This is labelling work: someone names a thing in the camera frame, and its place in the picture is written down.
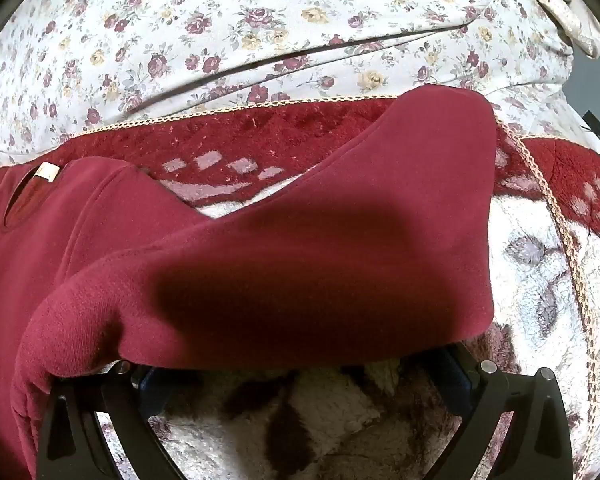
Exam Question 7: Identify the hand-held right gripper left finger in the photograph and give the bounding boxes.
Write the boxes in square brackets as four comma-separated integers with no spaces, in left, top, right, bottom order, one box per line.
[35,359,182,480]

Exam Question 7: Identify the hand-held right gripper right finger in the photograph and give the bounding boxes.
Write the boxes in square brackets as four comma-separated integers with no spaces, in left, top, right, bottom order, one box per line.
[431,341,577,480]

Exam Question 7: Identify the maroon knit sweater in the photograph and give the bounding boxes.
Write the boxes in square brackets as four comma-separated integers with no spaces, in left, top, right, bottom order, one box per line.
[0,84,499,480]

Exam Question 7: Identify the red and white plush blanket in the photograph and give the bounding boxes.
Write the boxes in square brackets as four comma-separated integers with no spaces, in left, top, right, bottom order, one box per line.
[0,94,600,480]

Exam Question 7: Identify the white floral bedsheet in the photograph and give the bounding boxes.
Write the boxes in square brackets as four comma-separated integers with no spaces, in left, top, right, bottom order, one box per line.
[0,0,600,171]

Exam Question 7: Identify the cream patterned cloth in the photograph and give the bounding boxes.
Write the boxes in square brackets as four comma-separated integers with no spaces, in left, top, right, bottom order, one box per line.
[522,0,600,59]

